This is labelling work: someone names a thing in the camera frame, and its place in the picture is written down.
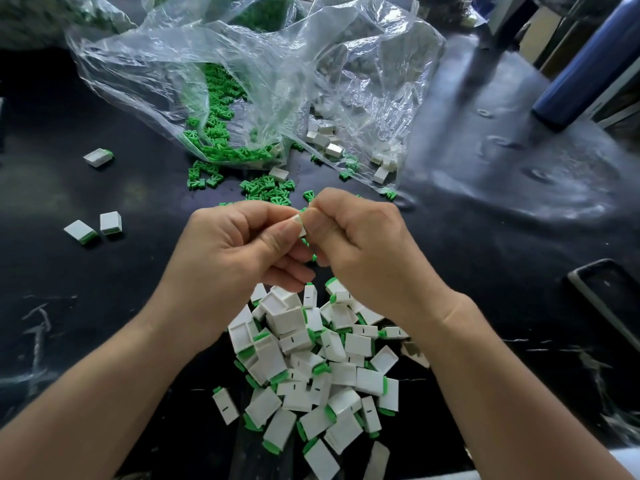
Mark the person's left hand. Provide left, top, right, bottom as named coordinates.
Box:
left=148, top=201, right=316, bottom=348

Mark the person's right hand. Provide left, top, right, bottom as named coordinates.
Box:
left=300, top=187, right=461, bottom=331

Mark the assembled white-green part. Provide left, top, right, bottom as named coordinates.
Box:
left=212, top=385, right=241, bottom=427
left=64, top=219, right=98, bottom=246
left=83, top=147, right=115, bottom=169
left=100, top=211, right=124, bottom=237

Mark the pile of assembled white-green pieces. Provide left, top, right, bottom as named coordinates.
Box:
left=228, top=277, right=411, bottom=480

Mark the pile of green clips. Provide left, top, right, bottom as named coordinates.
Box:
left=182, top=63, right=399, bottom=264

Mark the person's right forearm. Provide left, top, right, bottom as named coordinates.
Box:
left=415, top=299, right=633, bottom=480

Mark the person's left forearm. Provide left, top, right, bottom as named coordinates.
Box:
left=0, top=307, right=209, bottom=480

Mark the empty white shell right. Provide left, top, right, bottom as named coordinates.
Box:
left=402, top=341, right=431, bottom=370

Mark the clear plastic bag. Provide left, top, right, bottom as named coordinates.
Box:
left=66, top=0, right=446, bottom=181

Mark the black smartphone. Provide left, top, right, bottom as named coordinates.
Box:
left=567, top=259, right=640, bottom=354

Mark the plastic bag full of green pieces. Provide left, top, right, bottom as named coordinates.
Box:
left=142, top=0, right=297, bottom=34

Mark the brown cardboard box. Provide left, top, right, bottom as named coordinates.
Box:
left=518, top=7, right=563, bottom=66

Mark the blue cylinder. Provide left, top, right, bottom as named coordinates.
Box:
left=532, top=0, right=640, bottom=131

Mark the large bag of assembled pieces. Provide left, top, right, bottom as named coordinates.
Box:
left=0, top=0, right=136, bottom=51

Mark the white metal frame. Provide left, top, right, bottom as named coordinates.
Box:
left=488, top=0, right=640, bottom=61

